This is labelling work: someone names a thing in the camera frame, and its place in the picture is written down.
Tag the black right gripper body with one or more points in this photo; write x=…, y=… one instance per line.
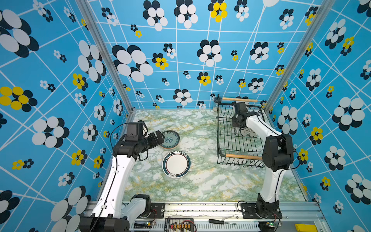
x=234, y=122

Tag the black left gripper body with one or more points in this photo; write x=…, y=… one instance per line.
x=150, y=141

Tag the white plate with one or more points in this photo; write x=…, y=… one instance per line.
x=176, y=164
x=253, y=134
x=245, y=132
x=171, y=139

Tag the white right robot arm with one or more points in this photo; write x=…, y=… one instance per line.
x=277, y=156

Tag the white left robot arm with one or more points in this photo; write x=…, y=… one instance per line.
x=109, y=215

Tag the glass jar with black lid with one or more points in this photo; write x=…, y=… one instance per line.
x=216, y=102

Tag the black terminal board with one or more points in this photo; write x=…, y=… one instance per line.
x=179, y=225

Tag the black screwdriver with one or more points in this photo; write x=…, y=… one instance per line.
x=215, y=221

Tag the yellow box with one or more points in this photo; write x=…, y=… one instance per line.
x=306, y=228

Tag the wooden rack handle far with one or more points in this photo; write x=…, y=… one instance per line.
x=239, y=99

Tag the black wire dish rack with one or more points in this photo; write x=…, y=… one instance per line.
x=236, y=145

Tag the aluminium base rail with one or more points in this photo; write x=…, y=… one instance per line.
x=241, y=213

